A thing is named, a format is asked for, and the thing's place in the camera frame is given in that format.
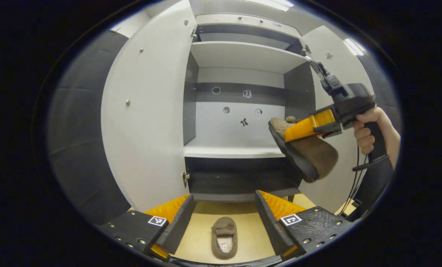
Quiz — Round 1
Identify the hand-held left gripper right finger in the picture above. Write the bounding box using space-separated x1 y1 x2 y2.
255 190 355 260

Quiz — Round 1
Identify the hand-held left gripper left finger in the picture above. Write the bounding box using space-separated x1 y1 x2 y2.
98 194 196 260

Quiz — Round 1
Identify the brown fuzzy shoe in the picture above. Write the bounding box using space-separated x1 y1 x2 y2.
268 116 339 183
211 217 238 260

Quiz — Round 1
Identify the white cabinet door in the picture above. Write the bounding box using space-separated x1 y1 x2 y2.
299 25 377 214
101 0 197 212

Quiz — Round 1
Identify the white shoe cabinet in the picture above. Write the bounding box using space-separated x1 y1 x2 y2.
183 13 316 202

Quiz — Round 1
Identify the white cabinet shelf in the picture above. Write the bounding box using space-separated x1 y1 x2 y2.
190 41 306 75
184 137 286 159

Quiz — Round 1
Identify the rectangular ceiling light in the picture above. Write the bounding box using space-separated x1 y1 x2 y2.
343 38 366 57

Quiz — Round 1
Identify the black backdrop cloth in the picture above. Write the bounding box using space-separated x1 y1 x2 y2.
47 30 132 225

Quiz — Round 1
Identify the thin black cable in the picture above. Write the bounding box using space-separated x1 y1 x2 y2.
339 146 369 219

